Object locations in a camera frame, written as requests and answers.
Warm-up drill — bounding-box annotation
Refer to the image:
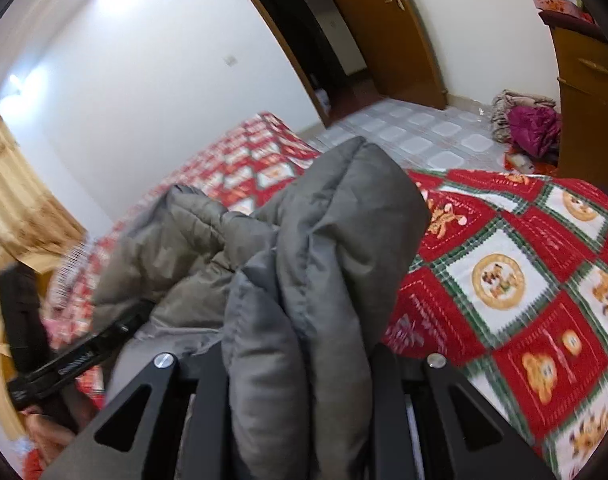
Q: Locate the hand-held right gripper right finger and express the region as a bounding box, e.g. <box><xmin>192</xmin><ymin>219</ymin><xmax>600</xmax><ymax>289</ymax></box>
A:
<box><xmin>371</xmin><ymin>345</ymin><xmax>557</xmax><ymax>480</ymax></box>

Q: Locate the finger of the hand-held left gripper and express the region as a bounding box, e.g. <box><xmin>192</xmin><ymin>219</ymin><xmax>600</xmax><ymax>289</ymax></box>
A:
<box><xmin>29</xmin><ymin>299</ymin><xmax>157</xmax><ymax>396</ymax></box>

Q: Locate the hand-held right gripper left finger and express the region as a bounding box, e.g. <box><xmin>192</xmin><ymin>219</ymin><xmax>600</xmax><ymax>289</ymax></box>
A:
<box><xmin>41</xmin><ymin>345</ymin><xmax>231</xmax><ymax>480</ymax></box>

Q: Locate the grey padded jacket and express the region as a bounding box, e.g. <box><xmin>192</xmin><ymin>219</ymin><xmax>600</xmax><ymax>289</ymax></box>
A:
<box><xmin>91</xmin><ymin>136</ymin><xmax>432</xmax><ymax>480</ymax></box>

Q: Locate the pink cloth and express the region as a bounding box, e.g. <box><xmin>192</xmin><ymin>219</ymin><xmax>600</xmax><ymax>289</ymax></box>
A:
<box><xmin>39</xmin><ymin>307</ymin><xmax>92</xmax><ymax>356</ymax></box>

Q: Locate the striped pillow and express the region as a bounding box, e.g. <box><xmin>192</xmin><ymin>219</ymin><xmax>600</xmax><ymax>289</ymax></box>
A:
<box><xmin>51</xmin><ymin>240</ymin><xmax>92</xmax><ymax>308</ymax></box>

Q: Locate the beige patterned curtain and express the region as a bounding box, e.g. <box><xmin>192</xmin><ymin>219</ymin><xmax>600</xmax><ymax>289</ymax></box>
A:
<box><xmin>0</xmin><ymin>105</ymin><xmax>87</xmax><ymax>291</ymax></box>

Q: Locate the red checked printed bedspread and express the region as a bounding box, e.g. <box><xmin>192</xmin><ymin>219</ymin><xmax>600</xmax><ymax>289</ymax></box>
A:
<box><xmin>24</xmin><ymin>111</ymin><xmax>608</xmax><ymax>480</ymax></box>

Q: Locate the magenta cloth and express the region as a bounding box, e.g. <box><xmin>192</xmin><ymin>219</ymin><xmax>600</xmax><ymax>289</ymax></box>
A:
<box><xmin>506</xmin><ymin>106</ymin><xmax>562</xmax><ymax>158</ymax></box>

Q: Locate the beige crumpled cloth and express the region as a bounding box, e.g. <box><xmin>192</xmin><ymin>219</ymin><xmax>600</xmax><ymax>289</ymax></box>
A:
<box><xmin>490</xmin><ymin>90</ymin><xmax>557</xmax><ymax>143</ymax></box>

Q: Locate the brown wooden cabinet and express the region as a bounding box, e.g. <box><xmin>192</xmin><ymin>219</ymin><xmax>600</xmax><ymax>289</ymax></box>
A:
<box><xmin>538</xmin><ymin>10</ymin><xmax>608</xmax><ymax>186</ymax></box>

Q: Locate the brown wooden door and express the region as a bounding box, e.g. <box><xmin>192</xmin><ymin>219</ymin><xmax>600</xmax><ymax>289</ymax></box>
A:
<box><xmin>309</xmin><ymin>0</ymin><xmax>447</xmax><ymax>111</ymax></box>

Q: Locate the red printed box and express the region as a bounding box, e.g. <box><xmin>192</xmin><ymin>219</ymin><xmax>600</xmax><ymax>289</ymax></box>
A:
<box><xmin>531</xmin><ymin>0</ymin><xmax>592</xmax><ymax>23</ymax></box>

